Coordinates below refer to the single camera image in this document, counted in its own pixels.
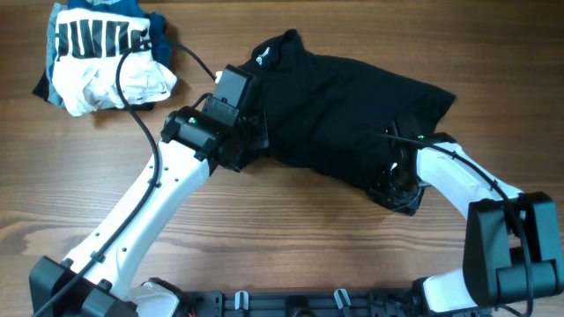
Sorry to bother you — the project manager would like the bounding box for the black t-shirt with white logo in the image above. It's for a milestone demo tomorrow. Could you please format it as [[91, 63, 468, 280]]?
[[241, 29, 456, 197]]

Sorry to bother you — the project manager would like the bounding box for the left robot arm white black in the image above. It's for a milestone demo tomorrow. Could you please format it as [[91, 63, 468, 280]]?
[[29, 65, 263, 316]]

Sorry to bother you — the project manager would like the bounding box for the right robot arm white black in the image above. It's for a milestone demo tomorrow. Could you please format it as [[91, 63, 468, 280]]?
[[368, 120, 563, 316]]

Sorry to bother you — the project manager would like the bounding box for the dark blue garment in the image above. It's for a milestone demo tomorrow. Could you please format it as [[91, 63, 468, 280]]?
[[32, 0, 173, 112]]

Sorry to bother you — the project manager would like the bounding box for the light blue grey garment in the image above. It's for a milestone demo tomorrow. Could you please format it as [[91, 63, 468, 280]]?
[[45, 3, 67, 108]]

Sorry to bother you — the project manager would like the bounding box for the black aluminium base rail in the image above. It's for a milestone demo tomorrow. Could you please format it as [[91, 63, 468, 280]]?
[[178, 288, 415, 317]]

